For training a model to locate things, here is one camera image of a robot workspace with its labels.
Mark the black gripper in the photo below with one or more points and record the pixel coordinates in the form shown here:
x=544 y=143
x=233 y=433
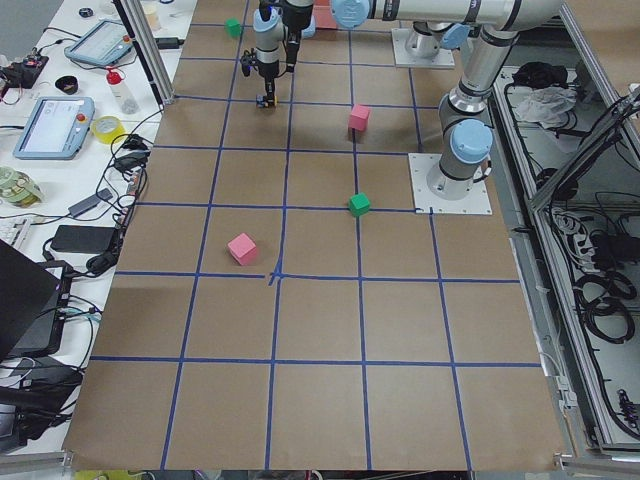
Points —
x=269 y=70
x=294 y=20

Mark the yellow push button switch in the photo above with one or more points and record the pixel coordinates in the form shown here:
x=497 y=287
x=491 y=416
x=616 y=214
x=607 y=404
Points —
x=266 y=101

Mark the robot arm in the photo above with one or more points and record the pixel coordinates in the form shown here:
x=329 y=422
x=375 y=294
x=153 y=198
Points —
x=278 y=27
x=501 y=21

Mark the pink plastic bin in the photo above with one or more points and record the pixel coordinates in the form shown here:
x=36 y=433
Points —
x=325 y=17

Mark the green cube far corner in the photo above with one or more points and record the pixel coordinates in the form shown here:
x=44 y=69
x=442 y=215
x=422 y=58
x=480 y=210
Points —
x=233 y=27

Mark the pink cube far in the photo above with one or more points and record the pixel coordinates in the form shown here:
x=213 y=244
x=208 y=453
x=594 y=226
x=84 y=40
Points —
x=359 y=117

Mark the pink cube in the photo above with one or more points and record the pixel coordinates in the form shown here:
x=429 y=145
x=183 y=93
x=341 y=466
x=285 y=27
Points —
x=243 y=249
x=359 y=117

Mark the red capped squeeze bottle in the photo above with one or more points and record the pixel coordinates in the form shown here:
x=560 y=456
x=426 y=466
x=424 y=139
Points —
x=121 y=92

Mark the green cube centre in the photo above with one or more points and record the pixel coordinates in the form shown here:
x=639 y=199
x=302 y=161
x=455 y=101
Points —
x=359 y=204

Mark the upper teach pendant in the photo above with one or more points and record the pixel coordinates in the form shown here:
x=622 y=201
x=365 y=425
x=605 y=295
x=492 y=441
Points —
x=103 y=45

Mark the teach pendant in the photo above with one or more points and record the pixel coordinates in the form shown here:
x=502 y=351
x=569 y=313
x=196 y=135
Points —
x=103 y=45
x=56 y=129

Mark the yellow tape roll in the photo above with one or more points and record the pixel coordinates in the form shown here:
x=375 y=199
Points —
x=108 y=130

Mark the pink cube near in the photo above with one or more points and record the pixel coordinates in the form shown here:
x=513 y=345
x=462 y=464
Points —
x=243 y=249

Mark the black bowl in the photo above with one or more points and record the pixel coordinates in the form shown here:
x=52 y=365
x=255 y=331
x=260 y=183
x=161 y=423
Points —
x=67 y=84

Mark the lower teach pendant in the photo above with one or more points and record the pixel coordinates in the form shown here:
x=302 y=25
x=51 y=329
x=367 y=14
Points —
x=56 y=129

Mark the white cloth rag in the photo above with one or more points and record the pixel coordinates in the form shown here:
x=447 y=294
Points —
x=548 y=107

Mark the black power adapter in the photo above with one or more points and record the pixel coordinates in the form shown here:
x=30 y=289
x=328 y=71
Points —
x=82 y=239

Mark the black laptop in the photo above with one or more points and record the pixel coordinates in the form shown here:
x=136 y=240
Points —
x=33 y=296

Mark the aluminium frame post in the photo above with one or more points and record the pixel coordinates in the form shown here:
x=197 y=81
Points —
x=132 y=16

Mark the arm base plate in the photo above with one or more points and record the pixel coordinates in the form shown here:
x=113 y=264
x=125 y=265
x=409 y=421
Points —
x=435 y=193
x=417 y=50

